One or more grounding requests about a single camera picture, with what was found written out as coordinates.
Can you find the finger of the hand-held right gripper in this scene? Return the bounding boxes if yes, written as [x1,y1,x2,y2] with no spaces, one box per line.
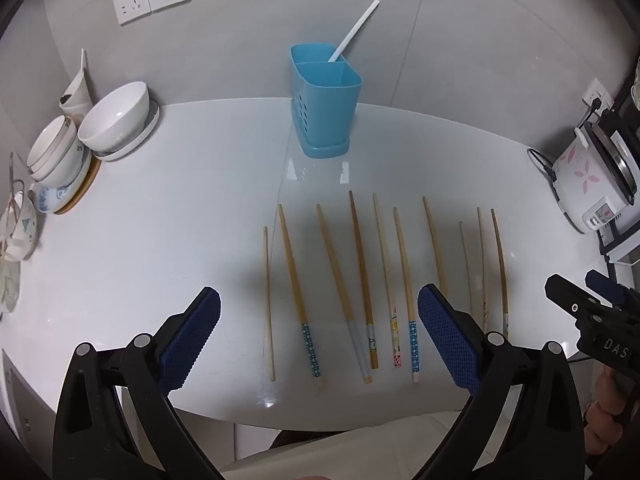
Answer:
[586,269,640,311]
[545,273,603,321]

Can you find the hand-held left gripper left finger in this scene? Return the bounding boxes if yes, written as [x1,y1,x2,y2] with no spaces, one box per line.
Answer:
[52,286,223,480]

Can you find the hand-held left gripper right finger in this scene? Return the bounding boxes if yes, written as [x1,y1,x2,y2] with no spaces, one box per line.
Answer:
[417,284,586,480]

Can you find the blue dotted single chopstick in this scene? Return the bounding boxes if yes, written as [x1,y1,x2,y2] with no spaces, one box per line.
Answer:
[392,206,421,384]

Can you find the set of wooden chopsticks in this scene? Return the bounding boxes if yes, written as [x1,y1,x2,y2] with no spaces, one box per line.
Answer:
[262,190,511,386]

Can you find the pale banded single chopstick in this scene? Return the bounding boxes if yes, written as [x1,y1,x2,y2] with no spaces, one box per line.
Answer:
[315,203,373,384]

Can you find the blue plastic utensil holder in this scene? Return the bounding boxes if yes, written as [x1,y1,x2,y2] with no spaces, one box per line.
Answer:
[290,43,363,159]

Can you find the person's right hand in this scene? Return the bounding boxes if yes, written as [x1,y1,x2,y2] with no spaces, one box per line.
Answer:
[582,367,640,453]

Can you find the black metal rack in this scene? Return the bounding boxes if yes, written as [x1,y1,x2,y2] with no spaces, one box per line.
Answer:
[597,220,640,267]

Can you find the white rice cooker pink flowers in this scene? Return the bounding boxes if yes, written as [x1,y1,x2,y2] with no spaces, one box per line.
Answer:
[552,110,640,236]

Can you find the dark cabinet panel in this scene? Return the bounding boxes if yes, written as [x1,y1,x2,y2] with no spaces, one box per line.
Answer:
[0,350,56,461]

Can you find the white printed cup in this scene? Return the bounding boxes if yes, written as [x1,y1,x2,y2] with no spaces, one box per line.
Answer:
[0,187,38,261]

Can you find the white ribbed plate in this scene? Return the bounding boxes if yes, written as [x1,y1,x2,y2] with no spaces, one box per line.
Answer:
[92,97,161,162]

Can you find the white bowl with small print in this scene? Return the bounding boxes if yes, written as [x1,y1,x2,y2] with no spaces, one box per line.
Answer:
[31,140,93,189]

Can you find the large white bowl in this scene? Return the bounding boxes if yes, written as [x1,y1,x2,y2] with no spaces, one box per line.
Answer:
[77,81,151,153]

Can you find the white bowl with brown rim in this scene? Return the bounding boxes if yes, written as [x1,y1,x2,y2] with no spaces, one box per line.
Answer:
[26,115,78,171]

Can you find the white ceramic soup spoon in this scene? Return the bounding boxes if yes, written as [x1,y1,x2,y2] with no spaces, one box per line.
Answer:
[59,49,95,117]

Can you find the black power cable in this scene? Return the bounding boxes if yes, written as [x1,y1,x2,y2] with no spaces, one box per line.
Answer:
[527,147,563,196]

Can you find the wall socket with plug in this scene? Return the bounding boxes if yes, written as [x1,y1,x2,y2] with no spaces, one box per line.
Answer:
[582,77,615,112]

